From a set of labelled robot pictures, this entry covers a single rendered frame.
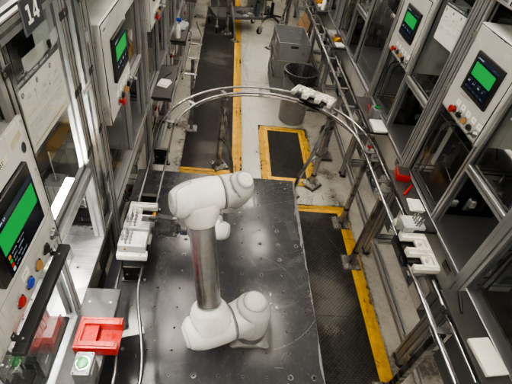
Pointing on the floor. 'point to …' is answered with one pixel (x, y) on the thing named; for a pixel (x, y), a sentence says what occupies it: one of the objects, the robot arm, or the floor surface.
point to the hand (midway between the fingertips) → (147, 225)
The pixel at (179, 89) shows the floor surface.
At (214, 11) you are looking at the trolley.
